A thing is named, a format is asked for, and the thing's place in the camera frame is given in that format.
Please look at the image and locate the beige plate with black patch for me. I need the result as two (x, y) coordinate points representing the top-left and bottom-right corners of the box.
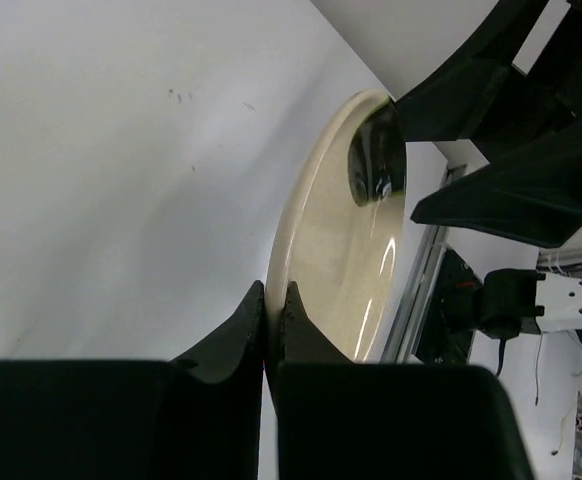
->
(265, 89), (406, 363)

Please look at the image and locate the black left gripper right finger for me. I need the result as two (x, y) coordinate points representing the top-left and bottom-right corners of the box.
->
(274, 283), (534, 479)

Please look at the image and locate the aluminium rail table edge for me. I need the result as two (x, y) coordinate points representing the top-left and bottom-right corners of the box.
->
(378, 164), (582, 364)

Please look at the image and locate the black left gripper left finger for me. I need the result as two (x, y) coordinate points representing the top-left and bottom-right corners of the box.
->
(0, 282), (264, 479)

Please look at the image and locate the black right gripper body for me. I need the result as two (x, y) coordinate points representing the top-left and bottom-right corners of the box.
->
(464, 1), (582, 162)

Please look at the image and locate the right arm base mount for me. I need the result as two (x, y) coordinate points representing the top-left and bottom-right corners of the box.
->
(416, 249), (482, 364)

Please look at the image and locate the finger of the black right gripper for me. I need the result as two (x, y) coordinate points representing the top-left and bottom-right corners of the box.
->
(411, 118), (582, 248)
(395, 0), (547, 141)

